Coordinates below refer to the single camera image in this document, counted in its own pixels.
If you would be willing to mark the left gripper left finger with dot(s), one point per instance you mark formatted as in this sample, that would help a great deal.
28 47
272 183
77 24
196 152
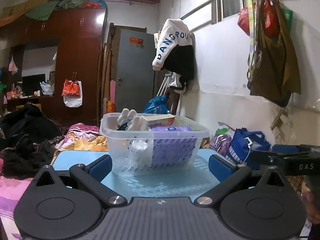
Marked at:
89 178

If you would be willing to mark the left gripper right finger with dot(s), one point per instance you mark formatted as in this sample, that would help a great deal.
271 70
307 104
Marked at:
231 178

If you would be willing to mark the clear plastic basket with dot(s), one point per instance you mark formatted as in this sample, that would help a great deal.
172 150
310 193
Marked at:
131 151

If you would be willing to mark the beige plush toy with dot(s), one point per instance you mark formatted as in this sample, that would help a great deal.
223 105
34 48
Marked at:
129 120

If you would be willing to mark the ibuprofen medicine box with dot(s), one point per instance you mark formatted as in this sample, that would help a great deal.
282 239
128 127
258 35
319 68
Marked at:
148 122

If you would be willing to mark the person's right hand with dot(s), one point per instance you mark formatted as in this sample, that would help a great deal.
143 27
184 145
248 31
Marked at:
308 199

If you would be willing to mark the purple plastic bag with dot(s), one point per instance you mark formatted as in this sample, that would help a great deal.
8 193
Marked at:
220 143

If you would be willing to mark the blue shopping bag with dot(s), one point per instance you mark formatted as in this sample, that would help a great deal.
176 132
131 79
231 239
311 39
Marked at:
243 144

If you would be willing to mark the yellow patterned blanket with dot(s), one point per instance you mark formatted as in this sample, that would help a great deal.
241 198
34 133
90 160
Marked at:
99 144

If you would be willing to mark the purple packet in basket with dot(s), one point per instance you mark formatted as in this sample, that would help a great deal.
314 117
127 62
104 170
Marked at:
171 149

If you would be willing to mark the pink floral bedsheet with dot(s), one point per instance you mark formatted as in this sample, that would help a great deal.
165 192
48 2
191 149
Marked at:
11 191

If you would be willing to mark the black clothes pile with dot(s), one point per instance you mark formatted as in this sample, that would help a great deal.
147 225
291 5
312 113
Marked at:
28 138

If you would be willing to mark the orange white hanging bag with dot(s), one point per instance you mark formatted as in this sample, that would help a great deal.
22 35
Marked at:
72 93

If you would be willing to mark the brown hanging tote bag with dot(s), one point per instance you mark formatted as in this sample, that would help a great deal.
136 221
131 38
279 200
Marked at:
273 66

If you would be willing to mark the blue plastic garbage bag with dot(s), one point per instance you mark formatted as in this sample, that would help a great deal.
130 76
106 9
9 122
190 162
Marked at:
157 105

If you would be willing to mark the grey metal door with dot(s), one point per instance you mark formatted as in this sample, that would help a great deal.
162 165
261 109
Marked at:
135 77

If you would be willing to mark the black television screen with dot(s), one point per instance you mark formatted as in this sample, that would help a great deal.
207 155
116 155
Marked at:
31 83

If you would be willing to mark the white and black hanging jacket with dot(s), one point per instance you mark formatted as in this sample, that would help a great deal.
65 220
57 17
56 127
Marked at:
175 53

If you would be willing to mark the red hanging plastic bag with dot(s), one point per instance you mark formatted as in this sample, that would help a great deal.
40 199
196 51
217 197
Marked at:
246 20

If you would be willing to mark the dark red wooden wardrobe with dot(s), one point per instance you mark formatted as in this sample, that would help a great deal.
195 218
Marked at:
77 35

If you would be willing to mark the green cloth on wardrobe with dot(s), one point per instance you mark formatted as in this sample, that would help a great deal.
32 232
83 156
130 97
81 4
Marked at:
42 12

